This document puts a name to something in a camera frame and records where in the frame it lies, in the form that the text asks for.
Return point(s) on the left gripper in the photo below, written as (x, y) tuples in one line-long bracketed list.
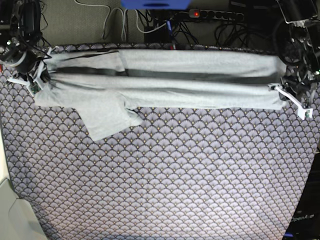
[(302, 84)]

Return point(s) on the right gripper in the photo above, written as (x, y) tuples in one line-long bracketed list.
[(20, 55)]

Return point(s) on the grey T-shirt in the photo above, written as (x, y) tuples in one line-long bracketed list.
[(106, 86)]

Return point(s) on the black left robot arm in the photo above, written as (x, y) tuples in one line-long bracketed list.
[(296, 41)]

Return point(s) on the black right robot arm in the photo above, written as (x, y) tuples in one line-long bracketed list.
[(20, 32)]

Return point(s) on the blue box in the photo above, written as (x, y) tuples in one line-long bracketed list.
[(156, 4)]

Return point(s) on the black power strip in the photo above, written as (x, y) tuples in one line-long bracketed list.
[(216, 15)]

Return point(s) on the black adapter box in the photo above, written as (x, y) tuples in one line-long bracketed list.
[(159, 36)]

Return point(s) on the fan-patterned table cloth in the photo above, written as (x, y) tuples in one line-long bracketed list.
[(183, 173)]

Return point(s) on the grey plastic bin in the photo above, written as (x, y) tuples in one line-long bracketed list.
[(17, 218)]

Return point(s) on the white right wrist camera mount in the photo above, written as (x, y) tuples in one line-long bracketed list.
[(34, 82)]

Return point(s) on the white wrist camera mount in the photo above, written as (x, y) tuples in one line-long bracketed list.
[(303, 112), (34, 82)]

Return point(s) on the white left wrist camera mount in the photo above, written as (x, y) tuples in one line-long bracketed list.
[(303, 112)]

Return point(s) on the black OpenArm base plate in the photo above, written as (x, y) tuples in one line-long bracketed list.
[(305, 223)]

